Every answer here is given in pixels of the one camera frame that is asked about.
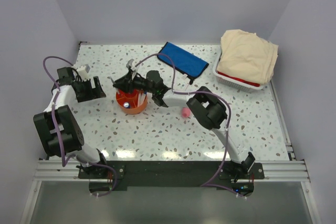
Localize blue cap white pen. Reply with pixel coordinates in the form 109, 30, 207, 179
141, 92, 147, 105

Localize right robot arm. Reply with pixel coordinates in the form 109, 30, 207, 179
112, 70, 255, 178

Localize pink patterned tube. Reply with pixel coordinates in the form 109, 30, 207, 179
181, 108, 191, 118

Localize orange round organizer container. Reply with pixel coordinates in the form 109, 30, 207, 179
115, 90, 148, 115

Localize orange cap white pen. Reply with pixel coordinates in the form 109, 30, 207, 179
137, 93, 142, 107

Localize blue cap grey glue stick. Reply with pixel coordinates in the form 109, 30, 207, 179
123, 102, 131, 109

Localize red cloth in basket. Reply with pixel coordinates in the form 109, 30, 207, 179
217, 72, 260, 87

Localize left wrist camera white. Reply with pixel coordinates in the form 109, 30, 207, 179
75, 65, 90, 81

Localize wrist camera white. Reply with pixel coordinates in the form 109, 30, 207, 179
75, 65, 90, 81
126, 59, 138, 78

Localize beige folded cloth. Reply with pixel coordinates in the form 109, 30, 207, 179
217, 29, 279, 85

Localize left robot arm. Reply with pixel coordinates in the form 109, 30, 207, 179
33, 65, 109, 178

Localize aluminium rail frame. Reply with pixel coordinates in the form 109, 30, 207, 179
22, 89, 321, 223

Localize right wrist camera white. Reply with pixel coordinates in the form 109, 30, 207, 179
126, 59, 138, 78

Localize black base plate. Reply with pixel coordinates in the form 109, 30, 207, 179
78, 161, 265, 196

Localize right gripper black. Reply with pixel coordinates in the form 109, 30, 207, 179
112, 70, 155, 94

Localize white plastic basket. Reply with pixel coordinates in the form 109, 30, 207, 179
212, 53, 266, 93

